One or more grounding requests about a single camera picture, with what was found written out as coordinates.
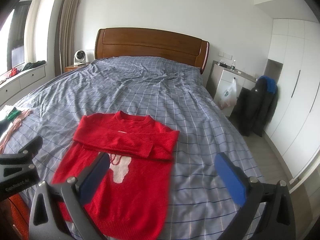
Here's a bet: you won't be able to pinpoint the red knit sweater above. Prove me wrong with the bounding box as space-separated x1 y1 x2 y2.
52 111 179 239

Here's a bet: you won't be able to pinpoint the green and pink clothes pile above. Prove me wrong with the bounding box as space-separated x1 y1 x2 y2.
1 105 32 154

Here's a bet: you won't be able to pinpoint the dark clothes on bench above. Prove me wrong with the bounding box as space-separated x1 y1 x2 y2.
22 60 47 72

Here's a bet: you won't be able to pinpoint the white window drawer bench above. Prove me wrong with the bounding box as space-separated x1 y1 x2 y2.
1 63 47 105

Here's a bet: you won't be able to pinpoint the red cloth on bench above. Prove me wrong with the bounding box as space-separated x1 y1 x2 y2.
8 67 20 78

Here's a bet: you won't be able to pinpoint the wooden nightstand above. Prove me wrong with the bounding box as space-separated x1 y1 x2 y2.
64 64 88 73

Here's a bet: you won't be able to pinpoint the black and blue jacket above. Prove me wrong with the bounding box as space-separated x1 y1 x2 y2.
231 75 278 137

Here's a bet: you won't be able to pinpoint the small white fan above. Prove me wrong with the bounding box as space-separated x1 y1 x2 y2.
73 50 87 66

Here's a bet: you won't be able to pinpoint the white plastic bag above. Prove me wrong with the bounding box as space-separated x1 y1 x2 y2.
219 78 237 109

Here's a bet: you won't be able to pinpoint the beige curtain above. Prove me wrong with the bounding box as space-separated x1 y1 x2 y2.
55 0 80 76

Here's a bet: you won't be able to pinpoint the white bedside cabinet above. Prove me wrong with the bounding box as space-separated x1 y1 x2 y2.
206 63 256 106

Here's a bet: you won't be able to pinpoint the brown wooden headboard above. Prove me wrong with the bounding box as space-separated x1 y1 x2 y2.
94 27 209 73

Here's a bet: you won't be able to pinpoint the white wardrobe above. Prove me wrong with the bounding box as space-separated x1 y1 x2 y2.
265 19 319 180

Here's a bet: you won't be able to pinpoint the blue plaid bed cover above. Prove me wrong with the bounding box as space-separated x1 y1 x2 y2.
4 56 262 239

